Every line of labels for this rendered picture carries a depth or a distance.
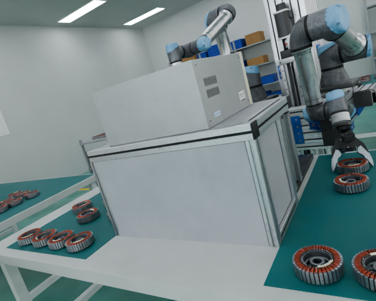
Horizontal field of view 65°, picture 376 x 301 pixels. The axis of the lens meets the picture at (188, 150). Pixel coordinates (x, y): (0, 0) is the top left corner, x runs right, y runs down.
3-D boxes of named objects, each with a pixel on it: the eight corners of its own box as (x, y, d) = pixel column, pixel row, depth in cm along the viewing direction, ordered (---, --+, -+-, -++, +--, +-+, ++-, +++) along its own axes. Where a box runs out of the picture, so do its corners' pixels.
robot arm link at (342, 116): (350, 110, 123) (328, 114, 126) (352, 120, 122) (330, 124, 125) (348, 116, 130) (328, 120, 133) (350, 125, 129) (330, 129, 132)
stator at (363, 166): (336, 168, 127) (334, 159, 126) (365, 163, 122) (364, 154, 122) (340, 177, 116) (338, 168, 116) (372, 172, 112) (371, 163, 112)
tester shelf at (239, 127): (156, 132, 151) (153, 123, 150) (291, 106, 113) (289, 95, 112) (89, 163, 115) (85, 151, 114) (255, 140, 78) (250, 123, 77)
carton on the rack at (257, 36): (251, 45, 753) (249, 36, 748) (265, 40, 733) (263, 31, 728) (246, 46, 720) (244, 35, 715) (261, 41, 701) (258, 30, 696)
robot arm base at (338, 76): (324, 84, 178) (321, 68, 176) (352, 79, 168) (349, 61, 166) (317, 89, 168) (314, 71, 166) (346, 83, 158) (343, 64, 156)
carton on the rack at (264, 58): (253, 65, 768) (251, 59, 764) (268, 61, 745) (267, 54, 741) (247, 67, 735) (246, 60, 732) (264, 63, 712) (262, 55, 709)
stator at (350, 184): (358, 178, 111) (357, 169, 110) (377, 189, 100) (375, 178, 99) (329, 186, 112) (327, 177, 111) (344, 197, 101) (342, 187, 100)
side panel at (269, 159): (290, 202, 108) (272, 117, 102) (299, 202, 107) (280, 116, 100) (269, 246, 86) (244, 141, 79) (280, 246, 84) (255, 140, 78)
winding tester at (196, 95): (166, 122, 142) (154, 79, 137) (253, 103, 117) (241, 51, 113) (108, 147, 110) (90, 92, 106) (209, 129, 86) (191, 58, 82)
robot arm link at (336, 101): (346, 91, 132) (340, 86, 126) (352, 114, 129) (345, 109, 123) (328, 98, 137) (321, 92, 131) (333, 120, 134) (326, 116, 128)
